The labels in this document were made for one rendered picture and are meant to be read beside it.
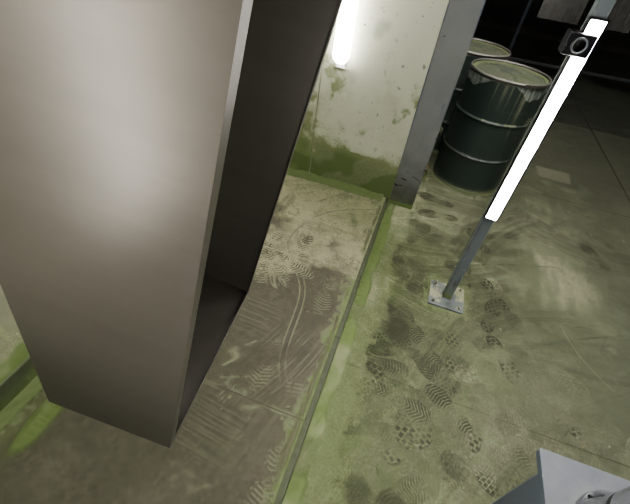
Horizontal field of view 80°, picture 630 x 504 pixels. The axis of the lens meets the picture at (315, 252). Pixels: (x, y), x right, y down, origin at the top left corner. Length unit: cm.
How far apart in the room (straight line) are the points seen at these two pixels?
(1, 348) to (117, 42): 156
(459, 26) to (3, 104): 225
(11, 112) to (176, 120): 20
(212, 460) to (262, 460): 18
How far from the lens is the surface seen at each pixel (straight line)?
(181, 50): 39
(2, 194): 66
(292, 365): 181
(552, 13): 735
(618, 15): 762
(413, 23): 252
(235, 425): 168
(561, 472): 124
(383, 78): 260
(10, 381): 189
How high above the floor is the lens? 160
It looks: 42 degrees down
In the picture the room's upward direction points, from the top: 9 degrees clockwise
